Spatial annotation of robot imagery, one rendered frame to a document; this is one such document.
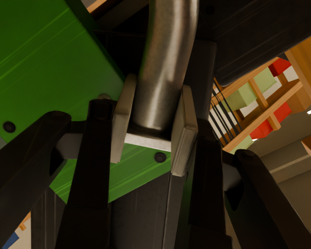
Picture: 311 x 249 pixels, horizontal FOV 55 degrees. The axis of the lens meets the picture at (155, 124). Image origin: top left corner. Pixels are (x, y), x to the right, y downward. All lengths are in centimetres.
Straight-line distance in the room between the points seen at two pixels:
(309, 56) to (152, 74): 85
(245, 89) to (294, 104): 92
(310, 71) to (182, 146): 88
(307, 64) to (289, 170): 681
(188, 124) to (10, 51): 15
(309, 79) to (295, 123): 858
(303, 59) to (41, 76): 86
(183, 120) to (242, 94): 327
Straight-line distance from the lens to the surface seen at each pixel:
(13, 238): 649
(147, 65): 19
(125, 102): 16
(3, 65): 25
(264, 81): 372
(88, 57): 22
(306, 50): 101
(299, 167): 777
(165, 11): 18
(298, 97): 414
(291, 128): 961
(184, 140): 15
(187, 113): 16
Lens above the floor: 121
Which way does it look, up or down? 5 degrees up
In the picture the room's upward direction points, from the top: 148 degrees clockwise
